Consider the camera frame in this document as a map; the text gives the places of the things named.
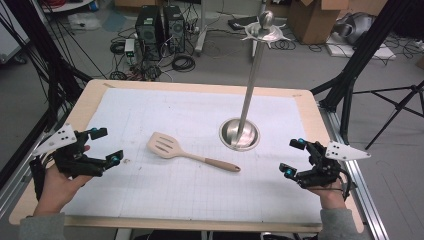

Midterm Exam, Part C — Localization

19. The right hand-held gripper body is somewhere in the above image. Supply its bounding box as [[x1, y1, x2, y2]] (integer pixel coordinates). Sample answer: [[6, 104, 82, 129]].
[[296, 140, 372, 189]]

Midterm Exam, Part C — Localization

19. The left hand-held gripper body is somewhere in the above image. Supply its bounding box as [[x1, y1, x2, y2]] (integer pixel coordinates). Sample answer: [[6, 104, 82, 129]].
[[32, 123, 108, 178]]

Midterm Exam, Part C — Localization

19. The beige slotted spatula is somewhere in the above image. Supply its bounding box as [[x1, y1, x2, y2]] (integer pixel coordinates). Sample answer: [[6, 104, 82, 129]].
[[146, 131, 242, 173]]

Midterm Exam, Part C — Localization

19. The silver metal utensil stand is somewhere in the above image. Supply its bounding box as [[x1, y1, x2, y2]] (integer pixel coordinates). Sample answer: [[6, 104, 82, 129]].
[[218, 10, 292, 152]]

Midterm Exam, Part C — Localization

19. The person's left hand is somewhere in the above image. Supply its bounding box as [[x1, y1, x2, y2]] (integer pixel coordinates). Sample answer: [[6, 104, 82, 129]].
[[33, 144, 94, 216]]

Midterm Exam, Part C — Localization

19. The white grid mat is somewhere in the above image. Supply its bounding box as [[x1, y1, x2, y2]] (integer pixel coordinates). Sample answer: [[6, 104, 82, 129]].
[[61, 87, 324, 224]]

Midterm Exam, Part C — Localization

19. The small white power box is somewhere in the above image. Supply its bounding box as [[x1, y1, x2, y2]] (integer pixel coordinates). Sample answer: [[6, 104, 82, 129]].
[[124, 38, 137, 64]]

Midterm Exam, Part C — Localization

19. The black tripod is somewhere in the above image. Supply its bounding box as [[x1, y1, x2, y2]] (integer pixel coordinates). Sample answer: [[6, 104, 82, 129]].
[[353, 79, 424, 151]]

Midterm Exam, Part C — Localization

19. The clear plastic bag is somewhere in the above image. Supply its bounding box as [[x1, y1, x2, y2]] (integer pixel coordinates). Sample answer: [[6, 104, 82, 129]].
[[68, 12, 101, 31]]

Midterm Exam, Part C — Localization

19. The black computer tower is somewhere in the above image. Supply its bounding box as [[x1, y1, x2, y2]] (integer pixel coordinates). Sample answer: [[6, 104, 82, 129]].
[[134, 5, 164, 62], [162, 4, 186, 54]]

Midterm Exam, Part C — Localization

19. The white flat board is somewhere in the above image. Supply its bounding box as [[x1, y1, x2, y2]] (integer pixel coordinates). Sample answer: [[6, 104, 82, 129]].
[[325, 33, 398, 61]]

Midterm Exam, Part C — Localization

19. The brown cardboard box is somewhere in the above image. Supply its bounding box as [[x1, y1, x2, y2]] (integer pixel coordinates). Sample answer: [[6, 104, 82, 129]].
[[288, 0, 351, 45]]

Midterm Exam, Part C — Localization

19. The grey white helmet-like device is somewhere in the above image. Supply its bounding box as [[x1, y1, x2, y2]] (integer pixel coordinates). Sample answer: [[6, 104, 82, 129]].
[[333, 12, 376, 45]]

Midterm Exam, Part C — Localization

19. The black flat device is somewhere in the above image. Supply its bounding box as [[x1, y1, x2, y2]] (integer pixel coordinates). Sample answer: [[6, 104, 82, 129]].
[[228, 15, 259, 31]]

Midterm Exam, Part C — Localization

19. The white desk leg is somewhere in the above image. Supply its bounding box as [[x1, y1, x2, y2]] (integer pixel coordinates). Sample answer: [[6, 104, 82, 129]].
[[194, 0, 209, 56]]

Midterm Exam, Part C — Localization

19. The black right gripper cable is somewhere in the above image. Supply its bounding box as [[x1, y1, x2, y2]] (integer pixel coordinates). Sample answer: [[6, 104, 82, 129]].
[[339, 167, 358, 201]]

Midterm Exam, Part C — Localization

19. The aluminium table rail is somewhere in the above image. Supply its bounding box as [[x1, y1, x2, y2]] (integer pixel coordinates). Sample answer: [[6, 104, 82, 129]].
[[319, 106, 389, 240]]

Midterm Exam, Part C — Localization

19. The black frame with cables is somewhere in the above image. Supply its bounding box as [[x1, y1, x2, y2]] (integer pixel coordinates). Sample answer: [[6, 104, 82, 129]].
[[0, 0, 93, 134]]

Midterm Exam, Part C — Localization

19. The coiled black cable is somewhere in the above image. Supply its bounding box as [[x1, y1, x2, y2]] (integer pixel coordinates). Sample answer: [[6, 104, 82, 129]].
[[171, 54, 197, 73]]

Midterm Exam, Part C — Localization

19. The black metal frame post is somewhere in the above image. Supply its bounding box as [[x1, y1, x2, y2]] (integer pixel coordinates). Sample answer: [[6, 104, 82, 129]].
[[309, 0, 414, 113]]

